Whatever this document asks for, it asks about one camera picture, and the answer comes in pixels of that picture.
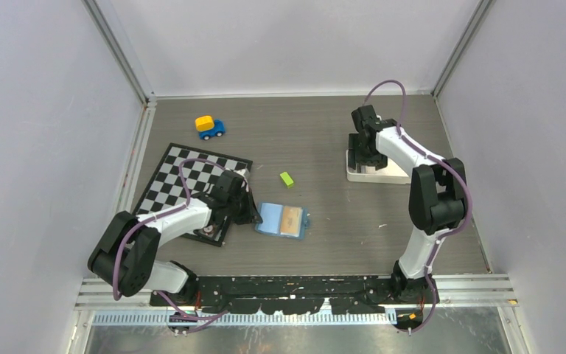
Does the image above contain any blue card holder wallet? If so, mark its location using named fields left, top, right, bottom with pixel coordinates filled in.
left=255, top=202, right=310, bottom=240

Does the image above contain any white plastic box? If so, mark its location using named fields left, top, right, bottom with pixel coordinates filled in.
left=346, top=149, right=410, bottom=184

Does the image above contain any gold credit card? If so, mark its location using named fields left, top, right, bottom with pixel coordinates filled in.
left=279, top=206, right=304, bottom=237

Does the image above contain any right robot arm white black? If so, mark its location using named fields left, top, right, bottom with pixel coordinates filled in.
left=347, top=105, right=471, bottom=303

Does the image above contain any small compass in black case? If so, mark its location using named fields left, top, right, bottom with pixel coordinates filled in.
left=198, top=224, right=219, bottom=240

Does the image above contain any green block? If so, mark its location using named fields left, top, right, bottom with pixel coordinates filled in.
left=279, top=172, right=295, bottom=188

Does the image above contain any black white chessboard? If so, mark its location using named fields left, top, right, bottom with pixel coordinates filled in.
left=129, top=142, right=255, bottom=248

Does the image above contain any blue yellow toy car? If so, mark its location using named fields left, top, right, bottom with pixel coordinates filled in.
left=195, top=115, right=226, bottom=140

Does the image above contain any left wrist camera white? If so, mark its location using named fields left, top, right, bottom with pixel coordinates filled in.
left=235, top=168, right=250, bottom=191

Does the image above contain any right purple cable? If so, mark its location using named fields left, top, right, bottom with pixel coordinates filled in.
left=363, top=79, right=475, bottom=335

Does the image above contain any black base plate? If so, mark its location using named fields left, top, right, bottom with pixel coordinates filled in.
left=148, top=274, right=440, bottom=316

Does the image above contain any aluminium frame rail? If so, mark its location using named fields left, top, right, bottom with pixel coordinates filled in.
left=75, top=274, right=519, bottom=325

